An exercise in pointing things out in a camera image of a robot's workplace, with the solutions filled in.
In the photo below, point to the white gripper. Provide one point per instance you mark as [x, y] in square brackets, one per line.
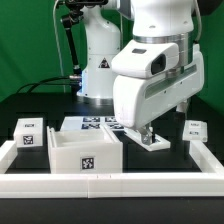
[138, 102]

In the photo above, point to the white cabinet door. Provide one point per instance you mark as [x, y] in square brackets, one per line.
[148, 139]
[195, 130]

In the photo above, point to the white cabinet body box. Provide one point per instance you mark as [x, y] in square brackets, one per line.
[84, 151]

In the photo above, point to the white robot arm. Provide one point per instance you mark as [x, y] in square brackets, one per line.
[140, 57]

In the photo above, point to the white cabinet top block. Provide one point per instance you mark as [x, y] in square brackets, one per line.
[29, 132]

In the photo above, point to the white marker base sheet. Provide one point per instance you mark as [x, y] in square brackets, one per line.
[90, 122]

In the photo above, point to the white U-shaped frame fence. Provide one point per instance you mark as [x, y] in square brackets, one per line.
[208, 181]

